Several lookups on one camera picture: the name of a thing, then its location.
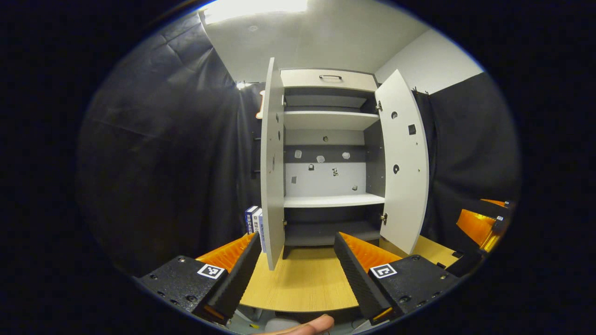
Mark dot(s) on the beige cabinet door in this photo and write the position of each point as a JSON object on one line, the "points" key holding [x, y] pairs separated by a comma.
{"points": [[405, 186], [272, 186]]}

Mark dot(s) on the beige double-door shoe cabinet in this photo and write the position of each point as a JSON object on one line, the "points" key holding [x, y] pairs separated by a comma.
{"points": [[326, 121]]}

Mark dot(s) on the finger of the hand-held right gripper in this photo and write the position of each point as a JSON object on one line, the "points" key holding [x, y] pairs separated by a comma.
{"points": [[503, 204], [477, 228]]}

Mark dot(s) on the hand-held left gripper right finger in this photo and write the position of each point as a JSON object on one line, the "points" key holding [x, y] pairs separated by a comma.
{"points": [[356, 274]]}

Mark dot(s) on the black backdrop cloth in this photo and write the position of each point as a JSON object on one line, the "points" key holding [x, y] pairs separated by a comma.
{"points": [[163, 139]]}

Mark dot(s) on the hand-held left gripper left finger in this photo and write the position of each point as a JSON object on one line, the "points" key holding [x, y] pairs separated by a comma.
{"points": [[242, 270]]}

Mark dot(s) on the light blue book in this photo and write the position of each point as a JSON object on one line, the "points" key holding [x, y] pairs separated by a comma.
{"points": [[261, 237]]}

